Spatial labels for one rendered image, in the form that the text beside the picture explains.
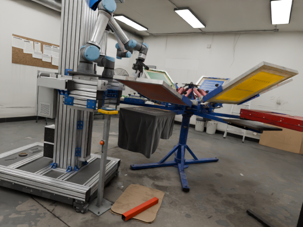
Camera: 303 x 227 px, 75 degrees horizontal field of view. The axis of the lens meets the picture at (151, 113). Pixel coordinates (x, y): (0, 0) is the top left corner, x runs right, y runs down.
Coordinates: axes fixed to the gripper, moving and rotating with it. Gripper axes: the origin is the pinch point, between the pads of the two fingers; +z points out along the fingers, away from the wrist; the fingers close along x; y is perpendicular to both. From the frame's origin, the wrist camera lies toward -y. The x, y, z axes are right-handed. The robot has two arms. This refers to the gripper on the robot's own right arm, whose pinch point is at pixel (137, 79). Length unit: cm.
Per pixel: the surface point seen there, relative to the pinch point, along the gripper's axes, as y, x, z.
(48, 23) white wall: 380, -95, -142
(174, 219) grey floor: -54, -45, 119
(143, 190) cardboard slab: -5, -62, 112
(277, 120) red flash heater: -118, -49, 7
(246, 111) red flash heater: -92, -63, 1
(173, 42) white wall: 213, -410, -269
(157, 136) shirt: -21, -30, 47
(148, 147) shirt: -19, -21, 60
